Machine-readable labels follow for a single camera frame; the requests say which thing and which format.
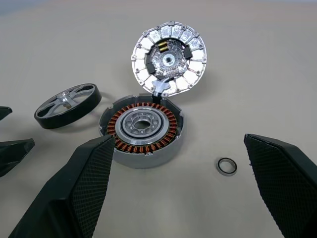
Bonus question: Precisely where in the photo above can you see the small grey round object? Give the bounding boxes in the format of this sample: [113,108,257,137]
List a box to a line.
[98,94,185,170]

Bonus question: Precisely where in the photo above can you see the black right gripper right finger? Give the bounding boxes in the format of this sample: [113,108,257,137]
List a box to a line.
[243,133,317,238]

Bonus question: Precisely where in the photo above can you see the small steel bearing ring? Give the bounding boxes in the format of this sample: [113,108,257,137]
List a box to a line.
[216,157,237,177]

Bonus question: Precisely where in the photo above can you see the black rotor ring silver spokes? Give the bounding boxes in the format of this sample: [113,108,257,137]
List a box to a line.
[34,83,102,129]

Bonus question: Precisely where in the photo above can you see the silver circular circuit board cover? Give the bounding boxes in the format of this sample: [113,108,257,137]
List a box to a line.
[130,21,209,98]

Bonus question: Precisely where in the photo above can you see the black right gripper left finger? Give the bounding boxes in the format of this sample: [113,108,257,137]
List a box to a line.
[8,135,116,238]

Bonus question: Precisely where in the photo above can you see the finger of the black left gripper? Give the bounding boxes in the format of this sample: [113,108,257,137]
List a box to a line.
[0,106,13,121]
[0,138,35,177]

